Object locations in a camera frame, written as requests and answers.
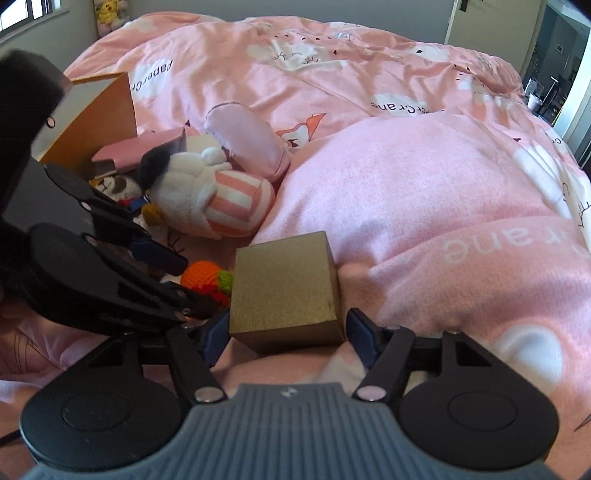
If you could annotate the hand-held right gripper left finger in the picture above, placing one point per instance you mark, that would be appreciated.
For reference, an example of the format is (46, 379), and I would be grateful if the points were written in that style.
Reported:
(216, 334)

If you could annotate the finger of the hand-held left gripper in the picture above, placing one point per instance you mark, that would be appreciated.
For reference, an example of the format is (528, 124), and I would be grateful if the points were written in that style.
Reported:
(159, 254)
(184, 304)

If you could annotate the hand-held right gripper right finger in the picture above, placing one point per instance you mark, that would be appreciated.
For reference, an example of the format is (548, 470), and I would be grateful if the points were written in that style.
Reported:
(359, 333)

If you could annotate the orange crochet toy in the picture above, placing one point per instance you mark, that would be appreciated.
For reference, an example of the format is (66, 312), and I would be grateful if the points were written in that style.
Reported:
(203, 277)

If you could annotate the red panda plush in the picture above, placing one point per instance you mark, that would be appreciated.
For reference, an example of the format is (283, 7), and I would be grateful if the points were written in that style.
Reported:
(115, 187)

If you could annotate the white plush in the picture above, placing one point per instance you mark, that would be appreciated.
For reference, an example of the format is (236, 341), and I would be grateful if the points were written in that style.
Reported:
(217, 194)

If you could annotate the gold cardboard box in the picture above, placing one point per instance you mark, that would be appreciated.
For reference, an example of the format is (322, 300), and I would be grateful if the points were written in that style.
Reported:
(286, 286)

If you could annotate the pink box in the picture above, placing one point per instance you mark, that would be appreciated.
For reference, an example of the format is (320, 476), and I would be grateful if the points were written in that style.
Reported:
(134, 150)

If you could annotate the orange storage box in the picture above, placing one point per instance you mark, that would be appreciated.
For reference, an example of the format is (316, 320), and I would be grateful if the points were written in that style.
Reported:
(101, 115)

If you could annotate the pink fabric pouch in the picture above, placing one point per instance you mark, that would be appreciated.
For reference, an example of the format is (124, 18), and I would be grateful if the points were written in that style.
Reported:
(249, 138)

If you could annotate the pink printed blanket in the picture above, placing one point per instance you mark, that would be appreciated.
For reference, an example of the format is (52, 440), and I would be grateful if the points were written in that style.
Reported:
(392, 184)

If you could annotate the window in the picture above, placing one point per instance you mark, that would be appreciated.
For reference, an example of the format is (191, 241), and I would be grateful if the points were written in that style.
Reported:
(23, 11)

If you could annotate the yellow plush toy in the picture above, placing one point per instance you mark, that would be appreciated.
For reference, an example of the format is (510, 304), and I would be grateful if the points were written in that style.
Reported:
(108, 14)

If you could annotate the white door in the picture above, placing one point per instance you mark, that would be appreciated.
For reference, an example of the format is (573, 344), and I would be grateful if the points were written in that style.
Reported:
(494, 27)

